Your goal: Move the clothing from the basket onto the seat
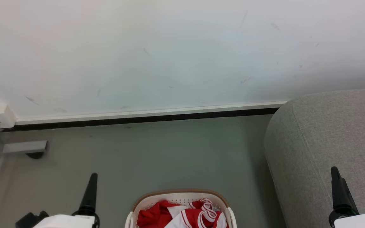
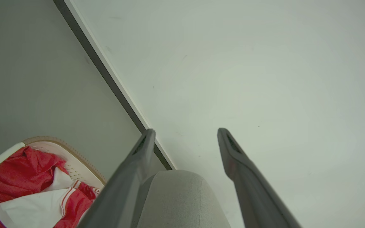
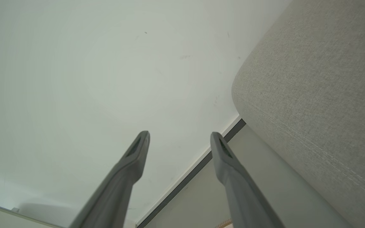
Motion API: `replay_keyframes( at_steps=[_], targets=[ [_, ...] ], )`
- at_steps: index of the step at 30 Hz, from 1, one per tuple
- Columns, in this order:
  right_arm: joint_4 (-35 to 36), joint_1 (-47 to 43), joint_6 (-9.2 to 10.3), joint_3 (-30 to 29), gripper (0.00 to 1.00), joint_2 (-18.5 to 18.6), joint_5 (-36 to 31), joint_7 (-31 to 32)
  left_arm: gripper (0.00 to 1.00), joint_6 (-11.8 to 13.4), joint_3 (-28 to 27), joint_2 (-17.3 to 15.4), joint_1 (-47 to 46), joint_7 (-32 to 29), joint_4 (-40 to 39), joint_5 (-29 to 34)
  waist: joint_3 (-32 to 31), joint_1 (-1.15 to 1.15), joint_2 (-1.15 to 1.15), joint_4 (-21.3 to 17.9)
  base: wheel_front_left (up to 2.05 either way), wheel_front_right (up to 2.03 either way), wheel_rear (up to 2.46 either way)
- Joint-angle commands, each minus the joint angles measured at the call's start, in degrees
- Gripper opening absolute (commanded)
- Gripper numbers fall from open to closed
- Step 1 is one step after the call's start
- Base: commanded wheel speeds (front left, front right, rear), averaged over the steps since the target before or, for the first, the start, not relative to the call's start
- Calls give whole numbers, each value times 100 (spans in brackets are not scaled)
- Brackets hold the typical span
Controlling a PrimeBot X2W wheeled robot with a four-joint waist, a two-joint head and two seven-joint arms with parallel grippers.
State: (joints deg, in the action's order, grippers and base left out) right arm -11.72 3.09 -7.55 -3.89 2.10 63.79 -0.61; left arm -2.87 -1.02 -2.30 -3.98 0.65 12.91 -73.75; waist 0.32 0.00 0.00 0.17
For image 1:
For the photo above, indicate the white laundry basket brown rim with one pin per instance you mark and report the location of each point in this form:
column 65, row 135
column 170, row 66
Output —
column 182, row 198

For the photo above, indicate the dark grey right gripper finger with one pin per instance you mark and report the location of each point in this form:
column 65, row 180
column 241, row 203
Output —
column 349, row 199
column 337, row 190

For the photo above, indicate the red white striped shirt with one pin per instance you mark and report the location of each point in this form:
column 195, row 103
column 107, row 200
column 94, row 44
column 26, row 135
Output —
column 154, row 215

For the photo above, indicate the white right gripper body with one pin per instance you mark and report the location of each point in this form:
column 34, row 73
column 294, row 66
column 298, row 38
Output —
column 360, row 221

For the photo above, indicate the grey fabric sofa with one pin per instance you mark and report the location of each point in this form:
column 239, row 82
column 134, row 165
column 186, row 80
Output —
column 328, row 133

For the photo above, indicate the white and black baseboard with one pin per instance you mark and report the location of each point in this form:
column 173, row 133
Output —
column 138, row 116

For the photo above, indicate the red jersey striped trim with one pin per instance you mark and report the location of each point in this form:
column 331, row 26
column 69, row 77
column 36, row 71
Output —
column 198, row 217

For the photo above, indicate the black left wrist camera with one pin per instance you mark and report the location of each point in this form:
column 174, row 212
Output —
column 30, row 220

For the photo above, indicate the grey metal floor bracket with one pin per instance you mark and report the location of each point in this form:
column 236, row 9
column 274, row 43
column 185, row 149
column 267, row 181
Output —
column 24, row 147

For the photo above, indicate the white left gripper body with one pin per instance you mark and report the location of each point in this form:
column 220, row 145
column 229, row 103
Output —
column 65, row 221

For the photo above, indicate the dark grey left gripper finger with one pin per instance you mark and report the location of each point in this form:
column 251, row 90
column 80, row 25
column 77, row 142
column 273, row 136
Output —
column 89, row 193

